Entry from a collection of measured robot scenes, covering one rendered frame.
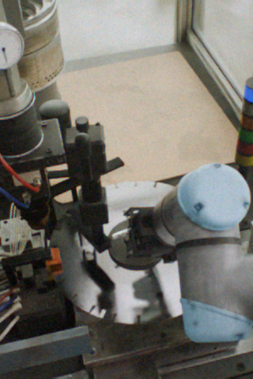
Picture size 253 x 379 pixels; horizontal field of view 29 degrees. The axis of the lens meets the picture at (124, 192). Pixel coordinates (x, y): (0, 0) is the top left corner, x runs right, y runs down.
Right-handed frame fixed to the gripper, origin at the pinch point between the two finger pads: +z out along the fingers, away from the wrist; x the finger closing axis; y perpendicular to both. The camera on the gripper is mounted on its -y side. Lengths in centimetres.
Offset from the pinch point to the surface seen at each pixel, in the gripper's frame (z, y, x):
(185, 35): 68, -39, -87
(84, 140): -25.0, 15.1, -9.6
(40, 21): 28, 17, -62
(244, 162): 5.3, -22.2, -16.9
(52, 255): 4.6, 17.6, 0.7
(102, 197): -10.8, 10.6, -5.8
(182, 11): 59, -35, -91
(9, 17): -4.3, 24.4, -41.2
